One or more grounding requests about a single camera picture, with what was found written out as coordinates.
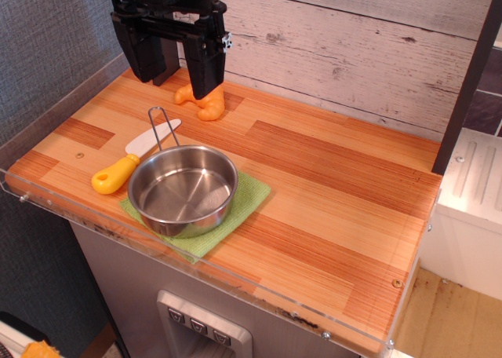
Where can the yellow handled toy knife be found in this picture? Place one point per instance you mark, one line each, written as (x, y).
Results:
(113, 177)

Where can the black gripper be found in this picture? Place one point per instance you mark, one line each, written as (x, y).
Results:
(198, 24)

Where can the dark right shelf post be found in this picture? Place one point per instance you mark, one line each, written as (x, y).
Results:
(479, 59)

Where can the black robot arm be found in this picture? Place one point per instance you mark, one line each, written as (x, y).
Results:
(141, 26)

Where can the stainless steel pot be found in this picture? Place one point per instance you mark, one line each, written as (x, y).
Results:
(183, 191)

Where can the grey toy fridge cabinet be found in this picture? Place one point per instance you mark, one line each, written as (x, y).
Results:
(130, 282)

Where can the orange toy croissant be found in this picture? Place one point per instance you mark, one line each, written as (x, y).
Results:
(211, 107)

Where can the orange object bottom left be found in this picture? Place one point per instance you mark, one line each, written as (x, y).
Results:
(40, 350)

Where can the clear acrylic guard rail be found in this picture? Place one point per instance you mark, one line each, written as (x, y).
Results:
(345, 135)

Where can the white toy sink unit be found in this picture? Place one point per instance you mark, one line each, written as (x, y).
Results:
(463, 241)

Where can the green cloth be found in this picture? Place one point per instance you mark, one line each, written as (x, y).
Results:
(248, 197)

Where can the dark shelf post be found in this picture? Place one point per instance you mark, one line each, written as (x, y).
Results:
(479, 59)
(170, 65)

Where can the dark left shelf post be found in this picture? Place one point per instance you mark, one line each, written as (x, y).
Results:
(170, 65)

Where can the silver dispenser button panel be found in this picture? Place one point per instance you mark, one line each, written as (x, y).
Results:
(200, 326)

